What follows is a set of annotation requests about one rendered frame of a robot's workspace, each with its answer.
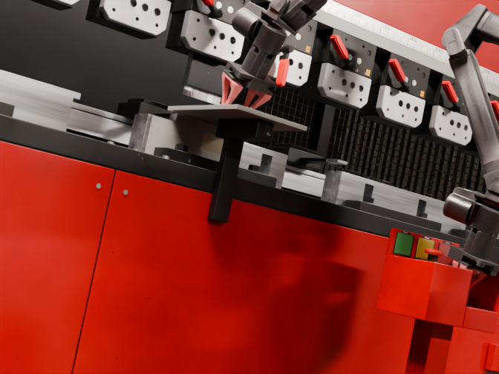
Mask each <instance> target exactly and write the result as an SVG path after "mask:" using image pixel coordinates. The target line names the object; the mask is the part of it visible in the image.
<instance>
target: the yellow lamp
mask: <svg viewBox="0 0 499 374"><path fill-rule="evenodd" d="M433 248H434V241H433V240H426V239H423V238H419V242H418V247H417V253H416V257H417V258H420V259H423V260H427V257H428V254H426V253H425V252H424V251H425V249H433Z"/></svg>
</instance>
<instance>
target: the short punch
mask: <svg viewBox="0 0 499 374"><path fill-rule="evenodd" d="M224 69H226V70H229V69H228V68H227V67H226V64H225V63H223V62H219V61H217V60H214V59H210V58H208V57H206V56H202V55H200V54H197V53H189V57H188V61H187V65H186V71H185V75H184V79H183V86H184V89H183V94H184V95H187V96H190V97H193V98H196V99H199V100H203V101H205V102H209V103H212V104H214V105H218V104H220V102H221V97H222V95H223V89H222V73H223V72H224Z"/></svg>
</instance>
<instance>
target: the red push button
mask: <svg viewBox="0 0 499 374"><path fill-rule="evenodd" d="M424 252H425V253H426V254H428V257H427V261H431V262H437V260H438V256H440V257H442V256H443V253H442V252H441V251H440V250H436V249H425V251H424Z"/></svg>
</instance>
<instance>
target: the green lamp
mask: <svg viewBox="0 0 499 374"><path fill-rule="evenodd" d="M413 239H414V236H411V235H408V234H403V233H399V232H398V234H397V241H396V246H395V250H394V253H398V254H401V255H407V256H410V254H411V247H412V243H413Z"/></svg>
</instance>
